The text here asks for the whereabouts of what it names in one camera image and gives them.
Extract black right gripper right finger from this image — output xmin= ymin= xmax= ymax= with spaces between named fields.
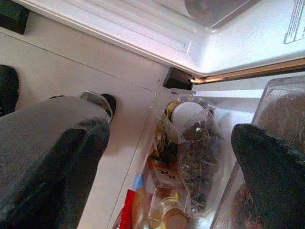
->
xmin=231 ymin=123 xmax=305 ymax=229

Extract glass bottle cork cap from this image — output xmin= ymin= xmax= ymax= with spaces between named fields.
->
xmin=152 ymin=186 xmax=193 ymax=229

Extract clear fridge door shelf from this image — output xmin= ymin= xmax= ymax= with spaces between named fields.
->
xmin=112 ymin=88 xmax=239 ymax=229

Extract white lid jar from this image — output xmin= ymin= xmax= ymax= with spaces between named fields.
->
xmin=169 ymin=101 xmax=206 ymax=126

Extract clear bag dark contents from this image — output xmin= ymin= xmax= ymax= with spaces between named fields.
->
xmin=166 ymin=95 xmax=226 ymax=215

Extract red yellow packet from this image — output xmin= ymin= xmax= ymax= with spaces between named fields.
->
xmin=114 ymin=188 xmax=145 ymax=229

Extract carton with Chinese print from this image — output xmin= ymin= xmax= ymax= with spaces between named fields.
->
xmin=147 ymin=161 xmax=184 ymax=190

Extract white fridge door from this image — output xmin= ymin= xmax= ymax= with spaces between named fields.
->
xmin=11 ymin=0 xmax=305 ymax=83

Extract clear box brown contents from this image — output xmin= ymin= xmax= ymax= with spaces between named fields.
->
xmin=251 ymin=77 xmax=305 ymax=139

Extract white printed label sticker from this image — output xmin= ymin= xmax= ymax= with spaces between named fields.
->
xmin=283 ymin=0 xmax=305 ymax=45

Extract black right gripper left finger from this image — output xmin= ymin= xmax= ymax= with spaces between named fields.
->
xmin=0 ymin=94 xmax=112 ymax=229

